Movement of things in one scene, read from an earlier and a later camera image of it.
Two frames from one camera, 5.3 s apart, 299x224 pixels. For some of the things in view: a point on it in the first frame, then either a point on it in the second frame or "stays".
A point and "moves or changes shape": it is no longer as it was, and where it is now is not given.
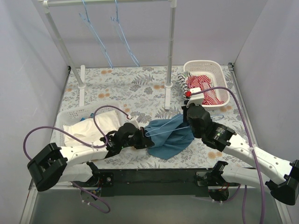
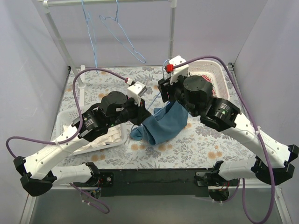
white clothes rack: (81, 80) stays
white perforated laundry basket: (213, 70) stays
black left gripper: (145, 140) -> (142, 112)
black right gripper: (185, 111) -> (167, 91)
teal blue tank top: (171, 136) moves or changes shape
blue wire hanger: (176, 129) -> (164, 78)
